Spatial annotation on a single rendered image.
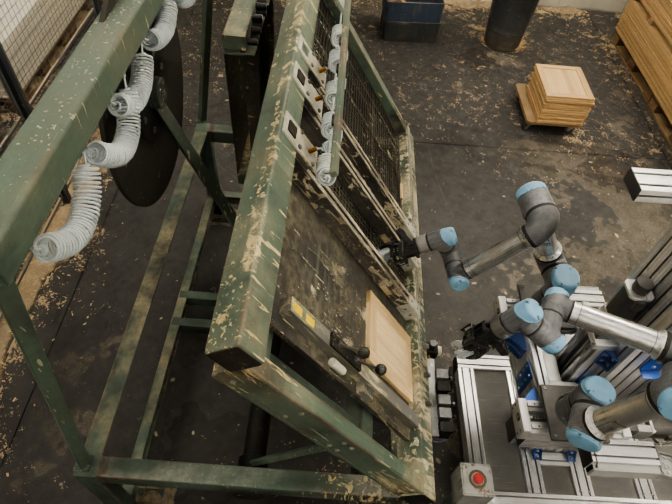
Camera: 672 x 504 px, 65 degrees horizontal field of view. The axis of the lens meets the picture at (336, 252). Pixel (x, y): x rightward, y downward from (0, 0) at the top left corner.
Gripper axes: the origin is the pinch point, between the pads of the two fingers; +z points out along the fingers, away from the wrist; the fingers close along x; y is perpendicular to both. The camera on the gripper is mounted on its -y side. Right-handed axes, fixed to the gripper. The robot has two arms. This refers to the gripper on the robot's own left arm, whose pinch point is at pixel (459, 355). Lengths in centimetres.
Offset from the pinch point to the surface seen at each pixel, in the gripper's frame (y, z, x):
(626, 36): -273, -18, -464
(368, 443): 24.3, 19.0, 31.0
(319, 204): 59, 2, -41
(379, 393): 15.3, 26.1, 9.2
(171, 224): 92, 113, -97
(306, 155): 74, -15, -41
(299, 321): 62, 0, 10
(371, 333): 19.7, 25.3, -13.4
